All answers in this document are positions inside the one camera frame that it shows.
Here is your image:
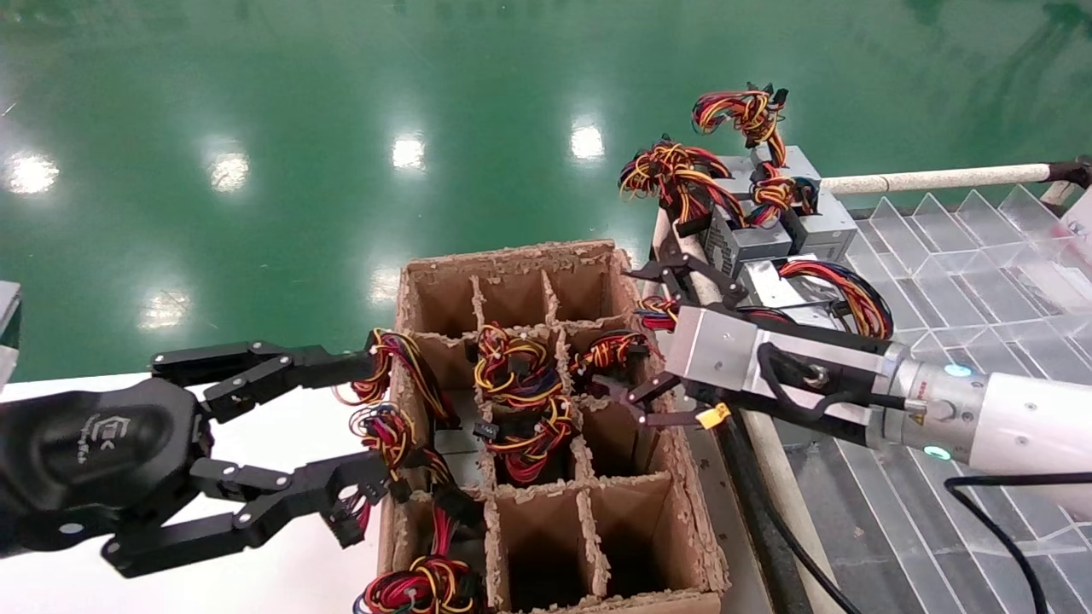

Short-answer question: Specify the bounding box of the black camera cable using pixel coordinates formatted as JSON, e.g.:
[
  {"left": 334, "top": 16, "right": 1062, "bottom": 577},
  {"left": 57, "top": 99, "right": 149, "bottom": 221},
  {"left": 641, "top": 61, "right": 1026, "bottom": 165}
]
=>
[{"left": 734, "top": 341, "right": 907, "bottom": 614}]

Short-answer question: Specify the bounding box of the beige pipe with black cap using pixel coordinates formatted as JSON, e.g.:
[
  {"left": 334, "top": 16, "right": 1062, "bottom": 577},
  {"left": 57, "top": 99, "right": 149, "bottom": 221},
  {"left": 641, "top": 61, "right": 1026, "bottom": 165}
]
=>
[{"left": 821, "top": 156, "right": 1092, "bottom": 195}]

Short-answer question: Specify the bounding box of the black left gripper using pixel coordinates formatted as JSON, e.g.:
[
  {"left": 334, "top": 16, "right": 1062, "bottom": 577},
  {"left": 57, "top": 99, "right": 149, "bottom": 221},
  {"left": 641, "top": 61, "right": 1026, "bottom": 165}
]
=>
[{"left": 0, "top": 341, "right": 396, "bottom": 579}]

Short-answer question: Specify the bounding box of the brown divided cardboard box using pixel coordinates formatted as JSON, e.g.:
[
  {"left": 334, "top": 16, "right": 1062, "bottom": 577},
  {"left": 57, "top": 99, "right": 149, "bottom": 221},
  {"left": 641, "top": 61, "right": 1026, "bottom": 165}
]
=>
[{"left": 375, "top": 239, "right": 730, "bottom": 614}]

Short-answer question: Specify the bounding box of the large grey power supply with wires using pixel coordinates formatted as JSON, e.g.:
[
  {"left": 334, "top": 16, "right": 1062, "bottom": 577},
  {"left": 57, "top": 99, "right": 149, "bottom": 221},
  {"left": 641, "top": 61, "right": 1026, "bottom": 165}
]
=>
[{"left": 636, "top": 256, "right": 894, "bottom": 342}]

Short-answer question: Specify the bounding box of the transparent acrylic divider rack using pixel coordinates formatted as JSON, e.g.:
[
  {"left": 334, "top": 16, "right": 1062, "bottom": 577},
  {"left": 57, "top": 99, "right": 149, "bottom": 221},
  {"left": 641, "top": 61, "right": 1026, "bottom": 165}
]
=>
[{"left": 845, "top": 183, "right": 1092, "bottom": 614}]

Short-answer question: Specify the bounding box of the long beige rail pipe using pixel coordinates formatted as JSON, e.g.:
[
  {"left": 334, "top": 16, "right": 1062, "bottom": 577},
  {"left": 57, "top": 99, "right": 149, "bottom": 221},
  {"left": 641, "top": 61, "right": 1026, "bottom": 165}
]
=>
[{"left": 674, "top": 213, "right": 845, "bottom": 614}]

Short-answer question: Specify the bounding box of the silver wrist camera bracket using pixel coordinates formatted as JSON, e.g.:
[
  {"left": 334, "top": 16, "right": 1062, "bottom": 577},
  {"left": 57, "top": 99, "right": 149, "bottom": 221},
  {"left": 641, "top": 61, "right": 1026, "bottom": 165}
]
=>
[{"left": 664, "top": 304, "right": 897, "bottom": 427}]

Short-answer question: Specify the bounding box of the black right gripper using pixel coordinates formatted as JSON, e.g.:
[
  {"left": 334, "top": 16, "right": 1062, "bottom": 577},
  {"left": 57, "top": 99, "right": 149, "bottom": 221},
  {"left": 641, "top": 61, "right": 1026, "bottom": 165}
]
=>
[{"left": 597, "top": 252, "right": 894, "bottom": 449}]

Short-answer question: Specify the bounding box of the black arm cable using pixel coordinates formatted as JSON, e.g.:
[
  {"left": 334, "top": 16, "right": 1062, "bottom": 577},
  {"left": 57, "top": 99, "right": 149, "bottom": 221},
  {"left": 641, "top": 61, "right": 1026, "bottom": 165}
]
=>
[{"left": 943, "top": 472, "right": 1092, "bottom": 614}]

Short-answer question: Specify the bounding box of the white frame post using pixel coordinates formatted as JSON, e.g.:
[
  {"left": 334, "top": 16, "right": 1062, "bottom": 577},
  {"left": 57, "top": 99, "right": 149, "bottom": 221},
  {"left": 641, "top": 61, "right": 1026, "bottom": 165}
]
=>
[{"left": 650, "top": 209, "right": 683, "bottom": 261}]

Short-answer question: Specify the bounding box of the black rack rail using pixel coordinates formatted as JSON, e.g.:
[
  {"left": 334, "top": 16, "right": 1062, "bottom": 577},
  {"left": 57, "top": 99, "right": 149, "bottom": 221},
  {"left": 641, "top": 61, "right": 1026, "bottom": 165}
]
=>
[{"left": 657, "top": 226, "right": 816, "bottom": 614}]

